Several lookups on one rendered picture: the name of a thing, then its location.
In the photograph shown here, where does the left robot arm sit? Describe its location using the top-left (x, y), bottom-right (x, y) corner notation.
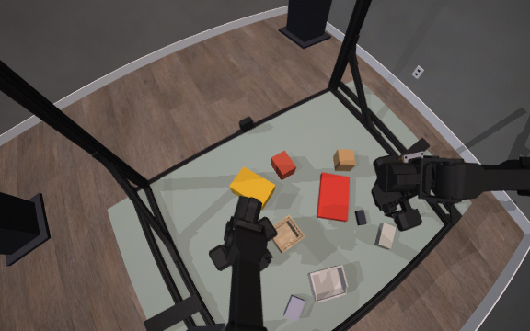
top-left (371, 155), bottom-right (530, 213)

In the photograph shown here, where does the tan cardboard cube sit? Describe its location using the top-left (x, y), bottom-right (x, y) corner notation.
top-left (333, 149), bottom-right (356, 171)

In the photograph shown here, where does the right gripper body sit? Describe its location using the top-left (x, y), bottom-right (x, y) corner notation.
top-left (209, 217), bottom-right (277, 271)

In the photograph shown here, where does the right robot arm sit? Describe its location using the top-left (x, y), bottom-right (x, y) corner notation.
top-left (224, 196), bottom-right (272, 331)

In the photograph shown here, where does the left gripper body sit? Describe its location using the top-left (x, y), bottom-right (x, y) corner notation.
top-left (373, 154), bottom-right (422, 232)

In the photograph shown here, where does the yellow block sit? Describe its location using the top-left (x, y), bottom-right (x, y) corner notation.
top-left (229, 167), bottom-right (275, 210)

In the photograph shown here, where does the red flat rectangular block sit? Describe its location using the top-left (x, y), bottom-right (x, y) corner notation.
top-left (317, 172), bottom-right (350, 222)

